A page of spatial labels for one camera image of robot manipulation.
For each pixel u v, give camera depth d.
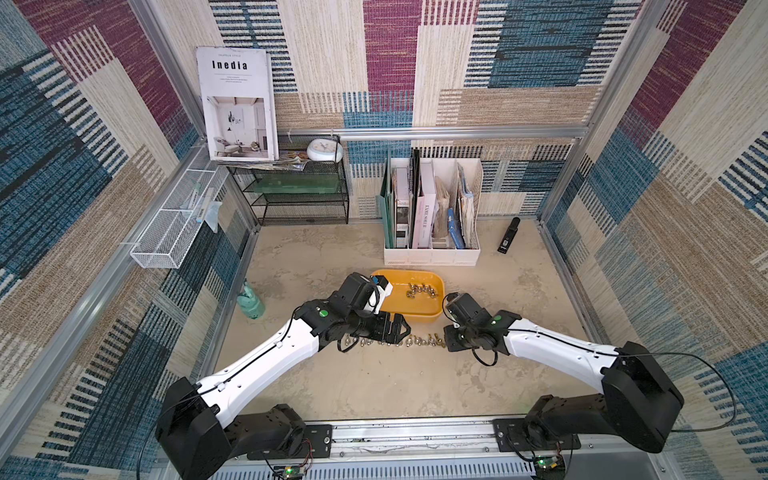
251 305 0.91
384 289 0.71
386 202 0.86
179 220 0.96
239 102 0.78
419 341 0.89
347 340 0.62
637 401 0.41
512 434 0.74
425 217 0.98
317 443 0.73
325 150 0.89
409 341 0.89
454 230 1.02
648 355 0.45
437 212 0.97
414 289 0.99
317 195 1.15
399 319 0.67
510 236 1.12
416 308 0.99
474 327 0.66
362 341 0.65
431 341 0.89
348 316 0.58
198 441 0.37
